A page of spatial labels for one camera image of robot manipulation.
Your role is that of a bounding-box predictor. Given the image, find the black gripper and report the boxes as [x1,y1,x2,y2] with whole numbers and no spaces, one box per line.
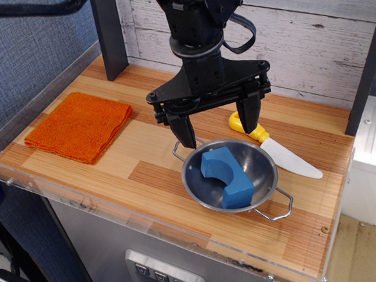
[146,53,270,149]

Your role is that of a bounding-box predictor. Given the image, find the orange-red towel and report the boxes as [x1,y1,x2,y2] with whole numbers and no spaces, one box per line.
[24,92,133,165]

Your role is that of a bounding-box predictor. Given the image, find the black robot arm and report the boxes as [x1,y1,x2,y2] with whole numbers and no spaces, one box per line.
[146,0,271,149]

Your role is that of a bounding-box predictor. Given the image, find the blue arch-shaped wooden block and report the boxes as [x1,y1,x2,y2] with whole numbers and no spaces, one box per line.
[200,147,255,209]

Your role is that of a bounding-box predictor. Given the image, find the silver button control panel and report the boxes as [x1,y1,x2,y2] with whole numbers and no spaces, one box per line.
[124,249,206,282]

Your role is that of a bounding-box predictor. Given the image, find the white appliance at right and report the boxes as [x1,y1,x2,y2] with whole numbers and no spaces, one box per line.
[341,96,376,226]

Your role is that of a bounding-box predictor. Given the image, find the clear acrylic edge guard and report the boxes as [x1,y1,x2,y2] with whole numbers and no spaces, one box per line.
[0,44,354,282]

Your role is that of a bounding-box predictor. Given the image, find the silver metal bowl with handles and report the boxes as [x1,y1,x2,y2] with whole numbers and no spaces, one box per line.
[173,138,294,221]

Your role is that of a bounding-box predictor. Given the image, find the yellow handled white toy knife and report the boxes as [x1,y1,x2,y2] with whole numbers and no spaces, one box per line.
[229,112,323,179]

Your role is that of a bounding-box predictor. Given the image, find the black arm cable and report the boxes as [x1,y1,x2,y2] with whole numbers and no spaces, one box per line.
[220,11,259,57]

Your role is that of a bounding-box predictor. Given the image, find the dark grey left post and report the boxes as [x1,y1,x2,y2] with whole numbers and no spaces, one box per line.
[89,0,129,81]

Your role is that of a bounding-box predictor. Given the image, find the dark grey post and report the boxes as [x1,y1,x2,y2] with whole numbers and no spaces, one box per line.
[89,0,129,81]
[345,26,376,136]

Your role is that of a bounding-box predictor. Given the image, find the dark grey right post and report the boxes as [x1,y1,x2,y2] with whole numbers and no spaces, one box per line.
[345,26,376,136]

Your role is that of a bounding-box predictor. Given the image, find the black braided cable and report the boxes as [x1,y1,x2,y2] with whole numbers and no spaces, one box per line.
[0,0,93,21]

